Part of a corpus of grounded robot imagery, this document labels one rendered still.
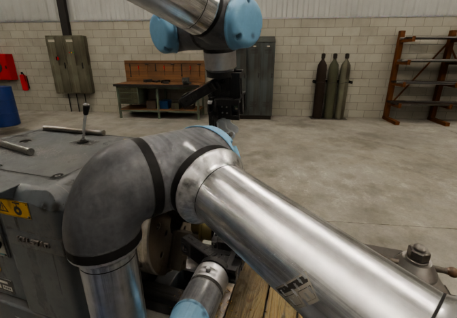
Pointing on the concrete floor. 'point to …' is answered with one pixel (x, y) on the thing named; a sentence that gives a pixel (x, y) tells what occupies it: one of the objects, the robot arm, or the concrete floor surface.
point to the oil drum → (8, 107)
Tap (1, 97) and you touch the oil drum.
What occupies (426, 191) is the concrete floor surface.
